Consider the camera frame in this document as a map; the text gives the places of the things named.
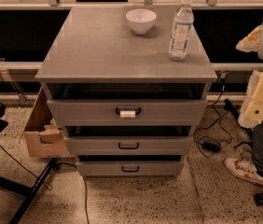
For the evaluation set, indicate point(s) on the clear plastic water bottle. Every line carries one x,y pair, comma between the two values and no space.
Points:
180,34

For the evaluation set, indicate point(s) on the brown cardboard box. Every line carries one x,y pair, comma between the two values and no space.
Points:
43,137

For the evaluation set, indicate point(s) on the grey middle drawer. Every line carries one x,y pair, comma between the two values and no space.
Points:
137,145

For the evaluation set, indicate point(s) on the grey drawer cabinet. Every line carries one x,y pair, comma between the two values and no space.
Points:
96,56

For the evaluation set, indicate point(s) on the grey top drawer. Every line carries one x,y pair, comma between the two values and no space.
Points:
127,112

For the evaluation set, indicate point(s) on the grey bottom drawer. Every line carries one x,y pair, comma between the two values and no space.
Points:
129,168

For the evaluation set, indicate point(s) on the white and red sneaker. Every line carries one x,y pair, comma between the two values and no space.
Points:
244,169

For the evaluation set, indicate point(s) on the grey drawer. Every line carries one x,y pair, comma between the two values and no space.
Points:
129,168
127,112
137,145

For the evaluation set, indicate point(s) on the white ceramic bowl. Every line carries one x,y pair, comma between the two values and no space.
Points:
140,20

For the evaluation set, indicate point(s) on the black metal stand frame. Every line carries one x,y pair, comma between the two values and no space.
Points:
28,192

